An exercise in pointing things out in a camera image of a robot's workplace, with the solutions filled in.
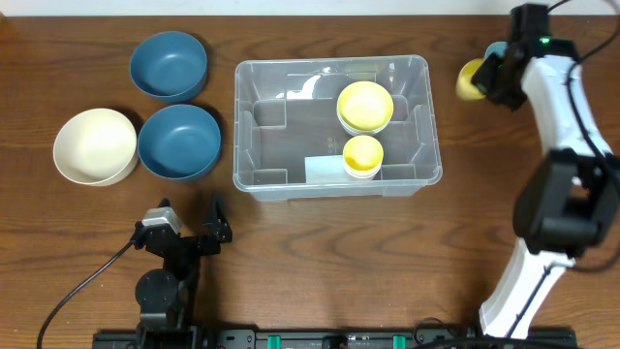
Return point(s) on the clear plastic storage container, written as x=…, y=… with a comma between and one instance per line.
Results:
x=288, y=141

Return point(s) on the large cream bowl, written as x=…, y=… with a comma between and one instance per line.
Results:
x=96, y=147

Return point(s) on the cream cup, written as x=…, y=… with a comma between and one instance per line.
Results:
x=367, y=175

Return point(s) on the yellow cup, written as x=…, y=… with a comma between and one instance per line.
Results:
x=363, y=154
x=465, y=90

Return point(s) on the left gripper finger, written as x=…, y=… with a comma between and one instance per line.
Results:
x=215, y=220
x=164, y=203

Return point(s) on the small yellow bowl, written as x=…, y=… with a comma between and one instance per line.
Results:
x=365, y=105

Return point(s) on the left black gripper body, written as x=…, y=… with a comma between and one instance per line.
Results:
x=189, y=243

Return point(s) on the small white bowl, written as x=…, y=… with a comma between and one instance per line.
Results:
x=355, y=132

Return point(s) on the blue bowl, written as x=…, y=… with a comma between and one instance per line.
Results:
x=180, y=142
x=170, y=66

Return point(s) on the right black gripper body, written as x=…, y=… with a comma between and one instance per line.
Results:
x=500, y=78

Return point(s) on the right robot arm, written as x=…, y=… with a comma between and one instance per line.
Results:
x=572, y=197

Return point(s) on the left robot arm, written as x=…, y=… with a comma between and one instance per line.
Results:
x=166, y=296

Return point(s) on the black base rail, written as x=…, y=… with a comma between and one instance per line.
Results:
x=249, y=339

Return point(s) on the light blue cup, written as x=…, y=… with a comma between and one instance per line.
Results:
x=497, y=48

